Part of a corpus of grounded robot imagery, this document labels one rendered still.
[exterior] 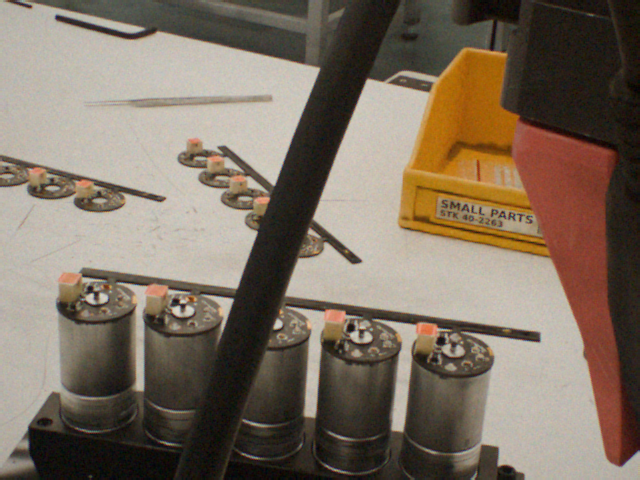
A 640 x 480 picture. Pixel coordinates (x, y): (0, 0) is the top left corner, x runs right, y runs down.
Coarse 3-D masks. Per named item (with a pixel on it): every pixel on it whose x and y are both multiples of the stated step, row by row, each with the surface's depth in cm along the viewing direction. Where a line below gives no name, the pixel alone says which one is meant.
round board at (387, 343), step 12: (348, 324) 37; (372, 324) 37; (384, 324) 37; (348, 336) 36; (384, 336) 36; (396, 336) 36; (324, 348) 36; (336, 348) 36; (348, 348) 36; (360, 348) 36; (372, 348) 36; (384, 348) 36; (396, 348) 36; (348, 360) 35; (360, 360) 35; (372, 360) 35; (384, 360) 35
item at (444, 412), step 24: (432, 384) 35; (456, 384) 35; (480, 384) 35; (408, 408) 36; (432, 408) 35; (456, 408) 35; (480, 408) 36; (408, 432) 37; (432, 432) 36; (456, 432) 36; (480, 432) 36; (408, 456) 37; (432, 456) 36; (456, 456) 36
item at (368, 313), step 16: (80, 272) 39; (96, 272) 39; (112, 272) 39; (176, 288) 38; (192, 288) 38; (208, 288) 38; (224, 288) 39; (288, 304) 38; (304, 304) 38; (320, 304) 38; (336, 304) 38; (400, 320) 37; (416, 320) 37; (432, 320) 38; (448, 320) 38; (512, 336) 37; (528, 336) 37
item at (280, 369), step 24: (264, 360) 36; (288, 360) 36; (264, 384) 36; (288, 384) 36; (264, 408) 36; (288, 408) 37; (240, 432) 37; (264, 432) 37; (288, 432) 37; (264, 456) 37; (288, 456) 38
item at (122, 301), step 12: (84, 288) 38; (120, 288) 38; (108, 300) 38; (120, 300) 37; (132, 300) 37; (60, 312) 37; (72, 312) 37; (96, 312) 37; (108, 312) 37; (120, 312) 37; (132, 312) 37
